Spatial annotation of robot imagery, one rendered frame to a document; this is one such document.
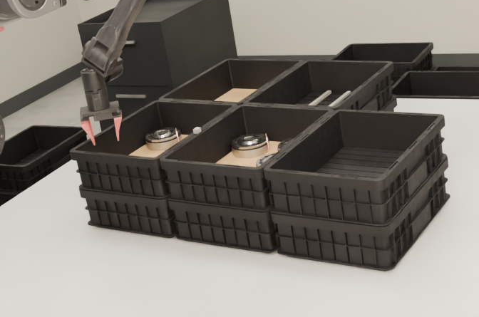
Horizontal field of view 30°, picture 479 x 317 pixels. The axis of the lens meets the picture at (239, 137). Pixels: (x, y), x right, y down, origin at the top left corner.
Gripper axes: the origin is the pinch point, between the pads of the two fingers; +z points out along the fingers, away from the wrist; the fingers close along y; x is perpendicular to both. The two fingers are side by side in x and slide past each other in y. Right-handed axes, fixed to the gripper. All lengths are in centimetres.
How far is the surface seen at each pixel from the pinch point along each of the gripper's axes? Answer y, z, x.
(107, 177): 1.2, 7.8, 7.7
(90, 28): 8, 6, -171
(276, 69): -55, 3, -46
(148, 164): -10.3, 1.9, 18.9
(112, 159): -1.5, 1.6, 11.5
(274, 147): -44.0, 10.2, 2.6
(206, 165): -23.8, 0.7, 30.2
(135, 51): -10, 16, -158
